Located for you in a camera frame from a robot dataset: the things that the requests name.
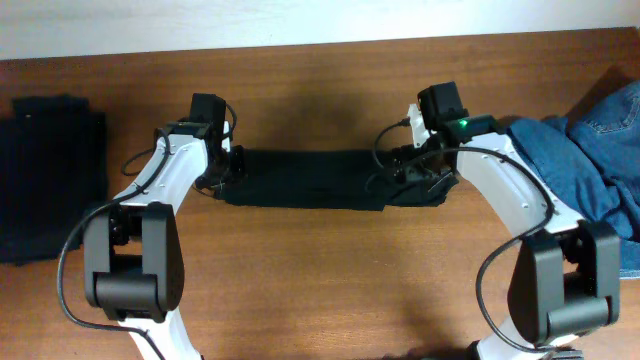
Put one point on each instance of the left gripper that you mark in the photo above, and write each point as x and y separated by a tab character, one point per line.
236	163

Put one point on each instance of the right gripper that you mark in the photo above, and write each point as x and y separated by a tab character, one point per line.
405	165

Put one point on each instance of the black t-shirt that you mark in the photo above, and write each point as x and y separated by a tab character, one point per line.
347	179

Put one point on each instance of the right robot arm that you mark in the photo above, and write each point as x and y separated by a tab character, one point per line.
565	284

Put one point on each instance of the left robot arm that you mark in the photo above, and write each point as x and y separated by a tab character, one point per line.
134	269

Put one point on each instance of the black fabric storage container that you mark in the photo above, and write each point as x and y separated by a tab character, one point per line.
53	168

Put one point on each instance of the blue denim jeans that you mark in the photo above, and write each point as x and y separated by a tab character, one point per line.
592	165

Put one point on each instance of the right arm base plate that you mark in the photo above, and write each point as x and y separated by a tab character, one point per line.
566	354

